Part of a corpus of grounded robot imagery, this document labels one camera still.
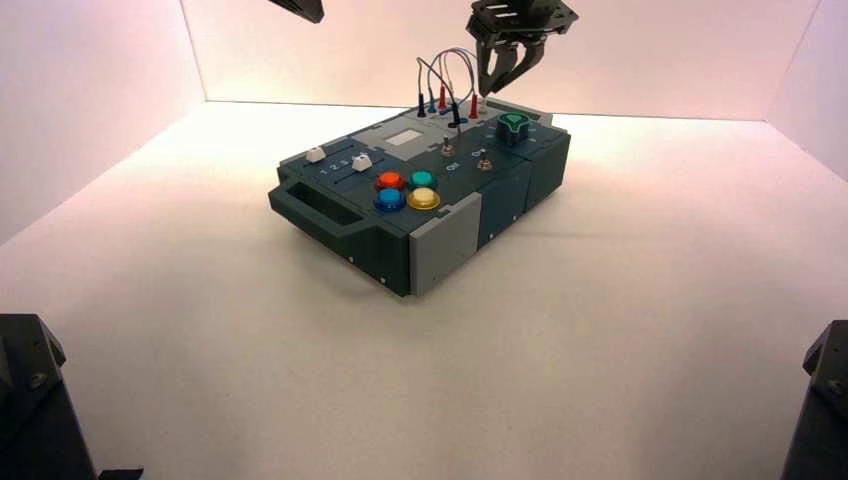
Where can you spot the yellow push button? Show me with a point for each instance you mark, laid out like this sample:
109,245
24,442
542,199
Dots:
423,198

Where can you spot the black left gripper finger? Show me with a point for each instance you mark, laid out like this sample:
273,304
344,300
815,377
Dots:
305,8

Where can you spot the teal push button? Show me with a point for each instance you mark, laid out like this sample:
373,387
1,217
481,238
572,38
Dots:
422,179

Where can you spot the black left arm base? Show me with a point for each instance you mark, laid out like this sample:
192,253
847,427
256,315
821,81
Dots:
33,411

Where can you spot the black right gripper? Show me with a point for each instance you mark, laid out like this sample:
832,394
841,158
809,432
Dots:
520,20

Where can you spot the silver toggle switch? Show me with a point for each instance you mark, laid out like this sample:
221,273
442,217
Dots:
485,162
448,148

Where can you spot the blue push button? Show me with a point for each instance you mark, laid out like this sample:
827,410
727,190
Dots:
390,199

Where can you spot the red push button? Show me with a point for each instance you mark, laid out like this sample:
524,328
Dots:
390,180

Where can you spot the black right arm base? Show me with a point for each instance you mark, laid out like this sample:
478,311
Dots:
821,424

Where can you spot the blue grey control box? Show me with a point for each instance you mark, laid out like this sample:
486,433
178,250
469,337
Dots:
450,245

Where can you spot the white slider knob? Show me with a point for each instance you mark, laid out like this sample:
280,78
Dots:
315,155
361,164

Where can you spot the green rotary knob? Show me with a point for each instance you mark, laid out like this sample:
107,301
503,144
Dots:
513,126

